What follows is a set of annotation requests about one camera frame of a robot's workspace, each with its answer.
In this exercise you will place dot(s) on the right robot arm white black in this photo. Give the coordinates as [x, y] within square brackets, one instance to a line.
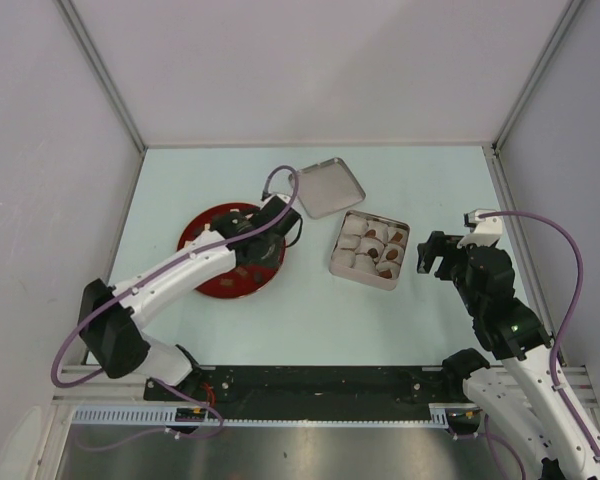
[546, 429]

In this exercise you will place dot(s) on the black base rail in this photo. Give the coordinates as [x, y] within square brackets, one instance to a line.
[332, 390]

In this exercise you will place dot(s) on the red round plate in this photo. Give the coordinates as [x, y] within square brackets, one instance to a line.
[244, 283]

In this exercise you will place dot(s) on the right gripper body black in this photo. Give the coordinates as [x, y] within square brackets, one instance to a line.
[458, 264]

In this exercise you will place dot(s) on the white slotted cable duct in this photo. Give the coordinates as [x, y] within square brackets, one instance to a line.
[436, 416]

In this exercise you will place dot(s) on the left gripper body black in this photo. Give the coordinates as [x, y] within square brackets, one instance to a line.
[269, 257]

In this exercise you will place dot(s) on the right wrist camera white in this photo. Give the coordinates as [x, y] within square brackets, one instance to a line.
[483, 232]

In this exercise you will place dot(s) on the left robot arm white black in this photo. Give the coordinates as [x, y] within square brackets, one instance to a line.
[119, 314]

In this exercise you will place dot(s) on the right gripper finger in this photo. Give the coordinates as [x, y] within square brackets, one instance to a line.
[428, 252]
[452, 254]

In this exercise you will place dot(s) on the pink square tin box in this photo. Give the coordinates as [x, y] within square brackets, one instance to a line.
[349, 258]

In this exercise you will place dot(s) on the silver tin lid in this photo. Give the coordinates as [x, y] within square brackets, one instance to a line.
[328, 187]

